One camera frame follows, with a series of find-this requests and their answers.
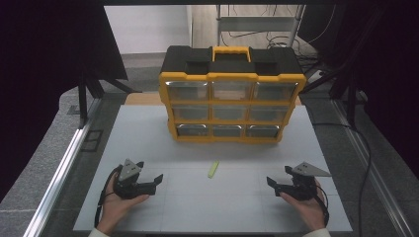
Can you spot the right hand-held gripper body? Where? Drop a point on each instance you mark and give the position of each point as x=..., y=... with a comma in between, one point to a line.
x=303, y=189

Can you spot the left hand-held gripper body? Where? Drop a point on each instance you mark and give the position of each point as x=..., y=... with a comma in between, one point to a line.
x=128, y=189

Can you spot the yellow black storage cabinet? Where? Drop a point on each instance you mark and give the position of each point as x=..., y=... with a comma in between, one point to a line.
x=197, y=59

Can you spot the person's right hand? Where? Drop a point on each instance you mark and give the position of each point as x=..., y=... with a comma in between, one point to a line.
x=311, y=212

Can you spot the person's left hand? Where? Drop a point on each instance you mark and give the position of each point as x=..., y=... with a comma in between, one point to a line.
x=112, y=210

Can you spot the dark floor socket cover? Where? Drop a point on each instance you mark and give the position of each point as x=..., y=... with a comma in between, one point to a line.
x=91, y=141

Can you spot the yellow-green stick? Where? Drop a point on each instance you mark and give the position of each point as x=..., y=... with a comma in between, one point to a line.
x=213, y=169

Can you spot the grid of clear drawers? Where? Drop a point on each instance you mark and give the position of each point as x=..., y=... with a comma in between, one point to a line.
x=230, y=112

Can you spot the black metal stand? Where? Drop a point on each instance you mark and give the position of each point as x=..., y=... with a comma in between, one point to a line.
x=82, y=98
x=351, y=98

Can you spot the white power strip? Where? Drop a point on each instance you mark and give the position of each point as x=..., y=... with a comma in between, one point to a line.
x=316, y=76

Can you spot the black curtain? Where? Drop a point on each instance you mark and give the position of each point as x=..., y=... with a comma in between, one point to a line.
x=39, y=65
x=392, y=65

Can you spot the grey metal shelf rack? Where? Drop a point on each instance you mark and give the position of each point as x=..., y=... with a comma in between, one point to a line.
x=253, y=23

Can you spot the aluminium frame rail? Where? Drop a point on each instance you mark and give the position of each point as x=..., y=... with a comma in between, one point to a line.
x=62, y=171
x=365, y=154

